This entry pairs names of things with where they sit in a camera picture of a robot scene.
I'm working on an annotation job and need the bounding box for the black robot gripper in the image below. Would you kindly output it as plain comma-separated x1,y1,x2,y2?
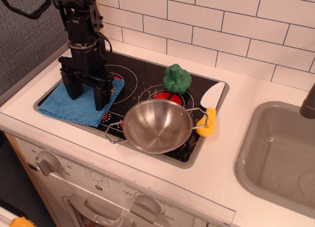
59,41,113,111

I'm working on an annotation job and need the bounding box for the blue towel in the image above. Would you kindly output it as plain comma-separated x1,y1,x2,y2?
39,79,124,127

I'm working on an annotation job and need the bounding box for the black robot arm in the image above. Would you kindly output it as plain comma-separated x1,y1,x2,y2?
46,0,114,111

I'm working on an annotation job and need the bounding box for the black toy stovetop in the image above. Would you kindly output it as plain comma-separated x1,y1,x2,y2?
33,47,230,169

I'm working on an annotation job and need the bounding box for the grey left oven knob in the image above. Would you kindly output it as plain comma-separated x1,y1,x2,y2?
35,151,61,176

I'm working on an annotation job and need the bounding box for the grey oven knob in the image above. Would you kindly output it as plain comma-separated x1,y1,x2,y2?
35,151,61,176
130,195,161,224

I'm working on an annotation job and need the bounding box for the green toy broccoli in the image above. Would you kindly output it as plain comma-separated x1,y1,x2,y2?
163,64,192,94

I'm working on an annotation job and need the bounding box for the grey right oven knob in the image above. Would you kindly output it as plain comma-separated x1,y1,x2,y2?
130,195,161,224

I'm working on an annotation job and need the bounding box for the orange object at bottom left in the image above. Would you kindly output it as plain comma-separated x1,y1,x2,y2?
9,217,35,227

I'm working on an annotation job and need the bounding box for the grey sink basin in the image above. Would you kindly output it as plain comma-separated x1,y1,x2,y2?
235,101,315,218

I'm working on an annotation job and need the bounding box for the grey faucet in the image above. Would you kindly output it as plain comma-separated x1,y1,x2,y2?
300,84,315,119

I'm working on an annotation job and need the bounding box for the stainless steel two-handled bowl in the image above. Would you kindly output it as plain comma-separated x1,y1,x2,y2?
104,99,209,154

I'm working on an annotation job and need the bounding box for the grey oven door handle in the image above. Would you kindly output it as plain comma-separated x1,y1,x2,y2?
69,194,134,227

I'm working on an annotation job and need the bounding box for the yellow-handled white toy knife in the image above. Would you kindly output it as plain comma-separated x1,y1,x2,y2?
196,82,225,137

